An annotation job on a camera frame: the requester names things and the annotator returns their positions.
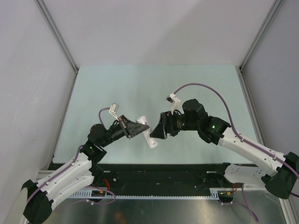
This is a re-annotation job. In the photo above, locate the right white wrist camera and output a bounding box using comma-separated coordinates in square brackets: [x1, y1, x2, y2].
[166, 93, 181, 114]

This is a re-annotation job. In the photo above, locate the left aluminium frame post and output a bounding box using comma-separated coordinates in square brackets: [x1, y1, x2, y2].
[34, 0, 79, 74]

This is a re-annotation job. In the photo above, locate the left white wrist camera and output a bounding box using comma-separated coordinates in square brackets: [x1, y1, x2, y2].
[109, 103, 119, 120]

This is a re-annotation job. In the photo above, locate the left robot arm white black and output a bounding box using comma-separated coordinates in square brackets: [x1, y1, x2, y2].
[22, 115, 149, 224]

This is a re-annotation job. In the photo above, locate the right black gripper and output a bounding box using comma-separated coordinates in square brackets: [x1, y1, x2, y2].
[150, 110, 199, 140]

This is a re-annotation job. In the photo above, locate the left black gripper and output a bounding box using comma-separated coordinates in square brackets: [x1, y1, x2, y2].
[100, 115, 149, 147]

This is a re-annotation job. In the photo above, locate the aluminium frame post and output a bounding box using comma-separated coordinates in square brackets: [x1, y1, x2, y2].
[34, 0, 79, 74]
[239, 0, 285, 72]

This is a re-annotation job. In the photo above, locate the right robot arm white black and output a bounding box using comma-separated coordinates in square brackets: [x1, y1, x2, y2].
[150, 99, 299, 199]

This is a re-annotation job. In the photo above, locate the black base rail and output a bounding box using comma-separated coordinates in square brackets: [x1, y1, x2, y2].
[91, 163, 241, 196]

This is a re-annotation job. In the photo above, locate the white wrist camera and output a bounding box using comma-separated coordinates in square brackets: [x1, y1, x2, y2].
[166, 93, 181, 114]
[109, 103, 119, 120]

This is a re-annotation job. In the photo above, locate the white remote control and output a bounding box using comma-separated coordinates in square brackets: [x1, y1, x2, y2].
[136, 115, 158, 148]

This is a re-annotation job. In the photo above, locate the right aluminium frame post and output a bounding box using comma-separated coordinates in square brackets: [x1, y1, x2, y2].
[239, 0, 285, 72]

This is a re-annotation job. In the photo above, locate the grey slotted cable duct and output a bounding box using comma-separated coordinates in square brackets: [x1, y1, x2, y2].
[68, 188, 241, 200]

